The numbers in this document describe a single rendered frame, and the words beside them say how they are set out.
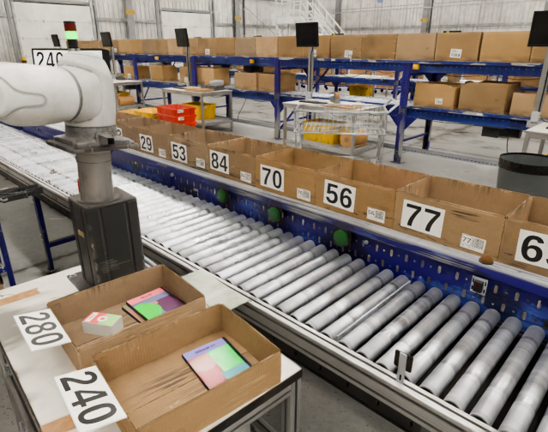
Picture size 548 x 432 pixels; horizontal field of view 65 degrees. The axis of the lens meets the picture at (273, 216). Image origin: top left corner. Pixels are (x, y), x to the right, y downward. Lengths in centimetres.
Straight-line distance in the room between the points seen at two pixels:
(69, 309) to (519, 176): 363
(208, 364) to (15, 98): 84
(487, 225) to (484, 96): 453
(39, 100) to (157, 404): 83
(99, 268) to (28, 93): 61
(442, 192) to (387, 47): 510
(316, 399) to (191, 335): 105
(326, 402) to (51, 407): 132
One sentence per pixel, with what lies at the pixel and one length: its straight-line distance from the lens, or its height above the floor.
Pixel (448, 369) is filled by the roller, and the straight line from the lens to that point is 131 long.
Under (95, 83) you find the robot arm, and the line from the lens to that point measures 144.
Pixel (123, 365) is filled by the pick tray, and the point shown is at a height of 78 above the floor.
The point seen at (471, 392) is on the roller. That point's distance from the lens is 128.
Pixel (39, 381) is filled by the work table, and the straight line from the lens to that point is 134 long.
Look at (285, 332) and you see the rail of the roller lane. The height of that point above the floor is 71.
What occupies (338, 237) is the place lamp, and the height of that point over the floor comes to 81.
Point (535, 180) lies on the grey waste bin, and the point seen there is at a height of 51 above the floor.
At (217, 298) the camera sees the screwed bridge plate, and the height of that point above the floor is 75.
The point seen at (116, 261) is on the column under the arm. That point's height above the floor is 86.
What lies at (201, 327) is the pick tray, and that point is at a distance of 130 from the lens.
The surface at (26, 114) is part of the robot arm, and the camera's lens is 131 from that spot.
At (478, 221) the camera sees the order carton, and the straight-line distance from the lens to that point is 160.
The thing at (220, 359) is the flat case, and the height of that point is 77.
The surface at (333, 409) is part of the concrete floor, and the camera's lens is 218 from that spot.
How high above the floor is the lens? 156
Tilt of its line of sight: 22 degrees down
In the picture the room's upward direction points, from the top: straight up
